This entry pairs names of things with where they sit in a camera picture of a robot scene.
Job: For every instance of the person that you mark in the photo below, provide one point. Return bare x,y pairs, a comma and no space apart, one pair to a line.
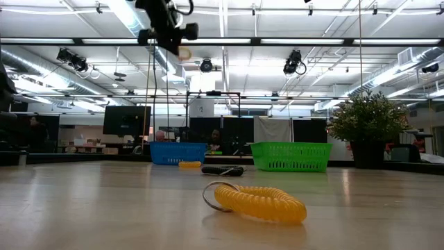
160,135
36,133
215,140

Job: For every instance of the black object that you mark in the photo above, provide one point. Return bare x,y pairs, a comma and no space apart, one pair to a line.
236,172

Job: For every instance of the black room monitor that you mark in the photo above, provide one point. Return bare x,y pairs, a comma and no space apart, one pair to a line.
126,120

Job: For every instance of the blue plastic basket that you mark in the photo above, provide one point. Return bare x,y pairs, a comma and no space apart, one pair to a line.
177,152

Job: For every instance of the potted green plant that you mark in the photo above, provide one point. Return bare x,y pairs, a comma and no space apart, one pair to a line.
367,121

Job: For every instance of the black partition panel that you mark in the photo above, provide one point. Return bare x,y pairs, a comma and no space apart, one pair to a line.
236,133
309,130

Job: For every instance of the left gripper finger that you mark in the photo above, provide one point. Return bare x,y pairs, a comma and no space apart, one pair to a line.
176,43
163,41

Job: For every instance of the black aluminium table frame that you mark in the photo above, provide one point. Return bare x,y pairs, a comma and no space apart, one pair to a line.
86,158

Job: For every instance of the overhead light bar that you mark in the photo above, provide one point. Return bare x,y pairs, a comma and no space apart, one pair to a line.
255,41

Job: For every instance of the dark grey chair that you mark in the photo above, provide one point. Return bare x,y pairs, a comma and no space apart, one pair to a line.
406,154

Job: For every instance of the small grey cylinder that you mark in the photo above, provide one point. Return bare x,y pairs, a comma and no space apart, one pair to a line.
23,158

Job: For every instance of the black tubular stand frame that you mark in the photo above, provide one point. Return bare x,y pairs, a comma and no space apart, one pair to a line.
213,93

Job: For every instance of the silver ceiling air duct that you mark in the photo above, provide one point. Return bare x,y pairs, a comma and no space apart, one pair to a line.
416,57
34,69
128,21

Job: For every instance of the white hanging cloth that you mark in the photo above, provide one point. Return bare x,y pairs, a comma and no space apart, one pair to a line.
272,129

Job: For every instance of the green plastic basket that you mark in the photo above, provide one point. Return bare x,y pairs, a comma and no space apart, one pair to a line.
291,156

